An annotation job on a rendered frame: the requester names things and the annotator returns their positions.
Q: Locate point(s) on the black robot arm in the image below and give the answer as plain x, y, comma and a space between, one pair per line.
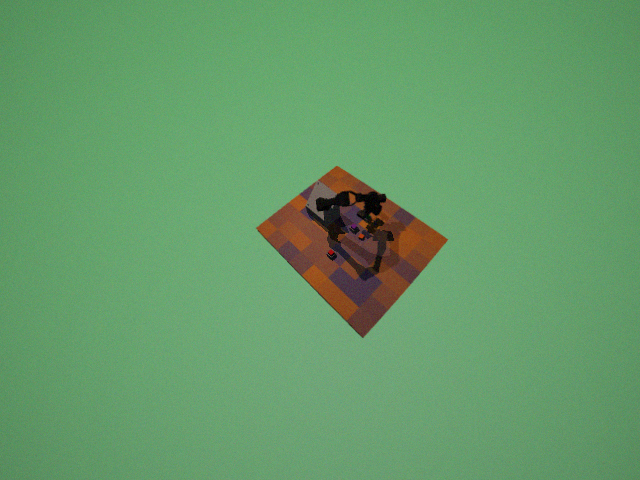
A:
343, 199

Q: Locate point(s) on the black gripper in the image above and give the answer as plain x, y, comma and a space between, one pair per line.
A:
365, 212

